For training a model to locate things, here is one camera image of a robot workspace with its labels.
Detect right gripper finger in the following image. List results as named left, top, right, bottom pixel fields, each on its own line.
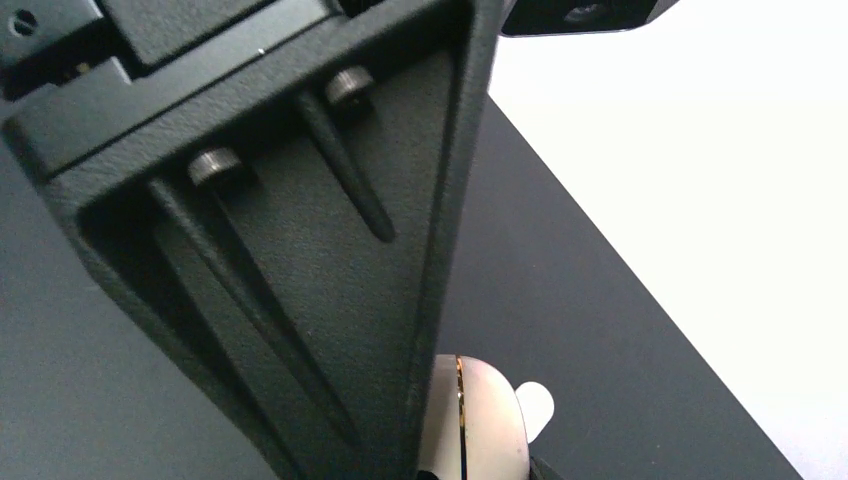
left=529, top=457, right=565, bottom=480

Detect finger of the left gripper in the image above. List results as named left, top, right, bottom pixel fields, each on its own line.
left=11, top=1, right=501, bottom=479

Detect white stem earbud left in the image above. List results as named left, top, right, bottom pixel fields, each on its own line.
left=515, top=381, right=555, bottom=444

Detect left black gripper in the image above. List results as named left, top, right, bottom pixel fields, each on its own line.
left=1, top=1, right=348, bottom=181

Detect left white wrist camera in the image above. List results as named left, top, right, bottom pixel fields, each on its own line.
left=501, top=0, right=678, bottom=37

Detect square white earbud case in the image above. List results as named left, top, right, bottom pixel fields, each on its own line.
left=416, top=354, right=530, bottom=480

